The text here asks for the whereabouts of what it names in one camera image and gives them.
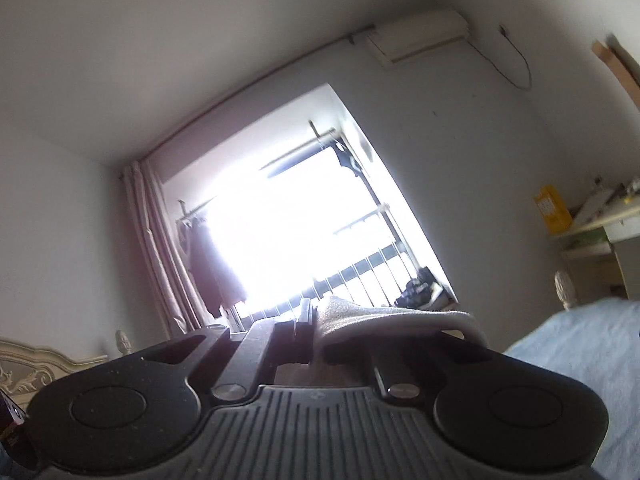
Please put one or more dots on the cream bedpost finial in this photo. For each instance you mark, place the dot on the cream bedpost finial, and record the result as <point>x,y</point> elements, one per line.
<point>124,342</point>
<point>565,290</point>

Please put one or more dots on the black bag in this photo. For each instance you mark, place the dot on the black bag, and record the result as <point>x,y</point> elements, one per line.
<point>415,287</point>

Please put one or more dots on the white air conditioner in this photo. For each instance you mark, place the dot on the white air conditioner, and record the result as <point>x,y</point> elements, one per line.
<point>415,32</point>

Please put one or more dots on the long cardboard piece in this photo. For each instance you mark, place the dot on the long cardboard piece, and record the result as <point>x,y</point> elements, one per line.
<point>617,62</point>

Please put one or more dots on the ceiling pipe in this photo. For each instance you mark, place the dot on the ceiling pipe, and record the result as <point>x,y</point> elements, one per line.
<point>360,34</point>

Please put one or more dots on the metal window railing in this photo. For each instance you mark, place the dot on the metal window railing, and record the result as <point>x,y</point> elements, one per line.
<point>272,310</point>

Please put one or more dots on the small hanging dark garment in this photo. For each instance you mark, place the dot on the small hanging dark garment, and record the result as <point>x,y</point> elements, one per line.
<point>347,157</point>

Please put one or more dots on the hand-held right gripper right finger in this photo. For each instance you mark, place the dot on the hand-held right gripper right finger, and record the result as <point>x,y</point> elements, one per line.
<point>390,381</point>

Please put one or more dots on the cream carved headboard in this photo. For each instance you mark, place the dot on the cream carved headboard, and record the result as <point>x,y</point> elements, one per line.
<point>30,370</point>

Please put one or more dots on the pink curtain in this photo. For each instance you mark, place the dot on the pink curtain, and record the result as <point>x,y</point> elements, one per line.
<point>160,250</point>

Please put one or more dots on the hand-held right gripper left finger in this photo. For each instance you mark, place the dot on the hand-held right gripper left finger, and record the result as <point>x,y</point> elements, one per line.
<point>292,340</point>

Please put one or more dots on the yellow box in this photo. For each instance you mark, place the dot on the yellow box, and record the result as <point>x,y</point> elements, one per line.
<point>552,210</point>

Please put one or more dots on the white wooden shelf unit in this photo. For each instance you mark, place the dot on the white wooden shelf unit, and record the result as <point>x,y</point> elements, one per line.
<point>590,246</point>

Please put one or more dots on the hanging dark clothes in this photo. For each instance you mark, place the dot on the hanging dark clothes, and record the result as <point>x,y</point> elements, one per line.
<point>210,270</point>

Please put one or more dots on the white sweatshirt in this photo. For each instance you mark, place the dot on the white sweatshirt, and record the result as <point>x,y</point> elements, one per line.
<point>360,322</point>

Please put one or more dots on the open cardboard box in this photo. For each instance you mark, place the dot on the open cardboard box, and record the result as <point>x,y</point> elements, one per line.
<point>444,295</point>

